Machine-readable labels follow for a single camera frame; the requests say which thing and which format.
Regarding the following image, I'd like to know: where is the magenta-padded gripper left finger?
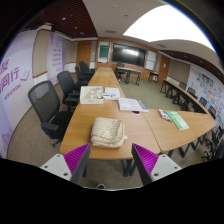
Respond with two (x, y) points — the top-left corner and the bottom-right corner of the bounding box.
(40, 143), (92, 186)

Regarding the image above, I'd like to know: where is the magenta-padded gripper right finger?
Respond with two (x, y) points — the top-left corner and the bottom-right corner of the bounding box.
(130, 143), (183, 187)

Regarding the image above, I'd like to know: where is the yellow white zigzag towel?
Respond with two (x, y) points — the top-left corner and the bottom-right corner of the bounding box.
(90, 116), (126, 149)

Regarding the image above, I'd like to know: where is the white printed booklet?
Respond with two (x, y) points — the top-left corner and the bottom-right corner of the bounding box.
(157, 108), (174, 123)

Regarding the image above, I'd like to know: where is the green booklet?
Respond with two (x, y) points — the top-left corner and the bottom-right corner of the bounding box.
(165, 110), (190, 131)

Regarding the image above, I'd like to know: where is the large white book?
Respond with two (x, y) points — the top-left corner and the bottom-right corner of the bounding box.
(117, 97), (150, 113)

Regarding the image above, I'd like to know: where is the white cardboard box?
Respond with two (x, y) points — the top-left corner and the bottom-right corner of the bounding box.
(79, 85), (105, 105)

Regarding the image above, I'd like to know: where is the black mesh office chair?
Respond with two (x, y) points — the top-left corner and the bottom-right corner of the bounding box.
(27, 80), (73, 149)
(56, 70), (81, 108)

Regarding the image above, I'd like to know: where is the white blue printed leaflet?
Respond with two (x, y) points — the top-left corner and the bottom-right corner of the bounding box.
(102, 86), (121, 101)

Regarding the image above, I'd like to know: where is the long curved side table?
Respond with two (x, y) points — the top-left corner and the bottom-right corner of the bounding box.
(159, 78), (209, 114)

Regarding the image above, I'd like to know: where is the row of black chairs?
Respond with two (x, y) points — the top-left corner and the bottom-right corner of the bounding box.
(178, 81), (224, 161)

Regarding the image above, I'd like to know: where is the small dark side table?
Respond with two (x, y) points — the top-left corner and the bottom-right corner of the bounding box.
(148, 70), (160, 84)

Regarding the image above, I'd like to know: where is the group of black office chairs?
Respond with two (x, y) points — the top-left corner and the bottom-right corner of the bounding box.
(74, 60), (97, 83)

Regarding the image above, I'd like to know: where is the black-legged wooden desk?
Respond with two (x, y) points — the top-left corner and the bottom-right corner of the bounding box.
(115, 65), (142, 86)

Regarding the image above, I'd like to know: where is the wooden door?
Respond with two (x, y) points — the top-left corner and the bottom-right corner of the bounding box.
(76, 40), (92, 69)
(157, 54), (172, 84)

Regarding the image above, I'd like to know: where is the plain white whiteboard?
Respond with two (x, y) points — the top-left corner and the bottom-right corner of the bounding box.
(145, 50), (158, 71)

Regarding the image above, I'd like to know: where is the purple standing banner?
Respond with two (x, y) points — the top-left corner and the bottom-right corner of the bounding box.
(46, 31), (67, 86)

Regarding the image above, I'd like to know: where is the whiteboard with green sheet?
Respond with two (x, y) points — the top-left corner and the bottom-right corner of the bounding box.
(97, 41), (111, 64)

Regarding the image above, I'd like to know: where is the bright ceiling light panel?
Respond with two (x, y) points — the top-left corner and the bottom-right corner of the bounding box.
(123, 4), (216, 53)

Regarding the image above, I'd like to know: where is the wall of colourful pictures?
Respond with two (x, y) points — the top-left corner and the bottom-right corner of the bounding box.
(186, 64), (224, 128)

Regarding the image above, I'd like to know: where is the white purple wall poster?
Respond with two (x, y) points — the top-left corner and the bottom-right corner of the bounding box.
(0, 29), (38, 158)

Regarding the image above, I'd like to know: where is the large black wall screen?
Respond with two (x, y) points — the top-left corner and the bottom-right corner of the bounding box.
(111, 43), (147, 68)

